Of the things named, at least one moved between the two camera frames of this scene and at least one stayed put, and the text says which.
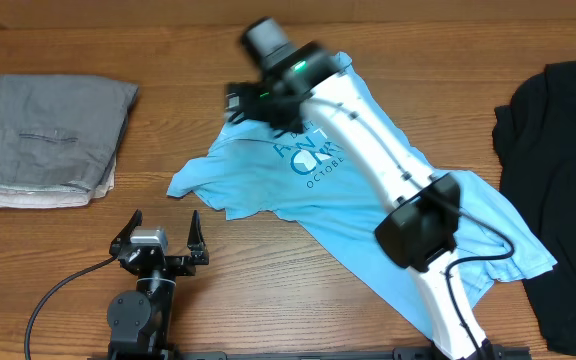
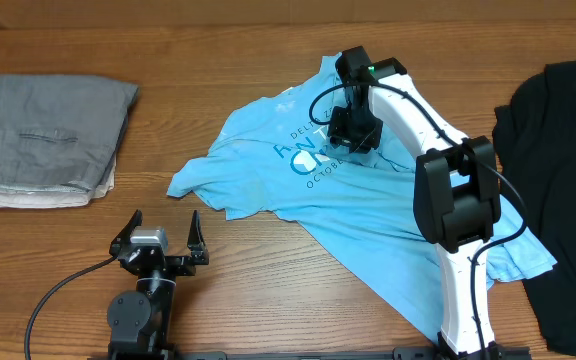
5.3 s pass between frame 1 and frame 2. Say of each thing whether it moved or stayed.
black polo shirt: stayed
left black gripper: stayed
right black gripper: moved
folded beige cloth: stayed
